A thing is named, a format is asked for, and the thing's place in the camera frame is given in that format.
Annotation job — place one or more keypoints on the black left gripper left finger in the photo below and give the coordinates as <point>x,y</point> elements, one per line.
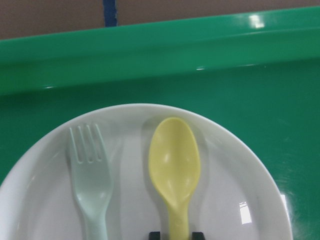
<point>154,235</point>

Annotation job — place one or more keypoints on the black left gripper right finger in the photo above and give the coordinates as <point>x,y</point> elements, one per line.
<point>197,236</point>

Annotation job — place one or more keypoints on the yellow plastic spoon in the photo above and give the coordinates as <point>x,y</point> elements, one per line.
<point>174,168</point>

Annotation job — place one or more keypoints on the white round plate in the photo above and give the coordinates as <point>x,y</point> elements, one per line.
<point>236,197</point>

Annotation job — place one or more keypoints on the pale green plastic fork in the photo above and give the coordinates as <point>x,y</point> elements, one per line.
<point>91,177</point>

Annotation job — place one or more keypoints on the green plastic tray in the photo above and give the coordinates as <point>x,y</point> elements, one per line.
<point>257,74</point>

